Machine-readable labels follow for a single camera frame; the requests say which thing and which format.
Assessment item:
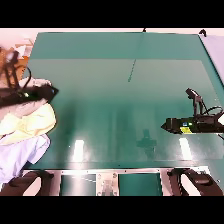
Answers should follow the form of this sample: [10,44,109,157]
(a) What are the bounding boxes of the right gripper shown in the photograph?
[160,117,196,135]

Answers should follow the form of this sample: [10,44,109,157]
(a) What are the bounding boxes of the light blue garment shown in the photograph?
[0,133,52,185]

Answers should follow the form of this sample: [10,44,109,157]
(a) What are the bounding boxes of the black cable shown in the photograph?
[203,105,223,117]

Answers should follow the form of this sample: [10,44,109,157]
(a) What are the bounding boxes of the silver frame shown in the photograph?
[20,167,214,197]

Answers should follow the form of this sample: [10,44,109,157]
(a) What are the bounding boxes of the brown cardboard box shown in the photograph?
[0,37,35,88]

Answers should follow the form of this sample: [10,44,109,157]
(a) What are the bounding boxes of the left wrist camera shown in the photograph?
[2,49,22,89]

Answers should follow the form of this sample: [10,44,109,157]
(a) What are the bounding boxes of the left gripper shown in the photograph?
[32,84,60,103]

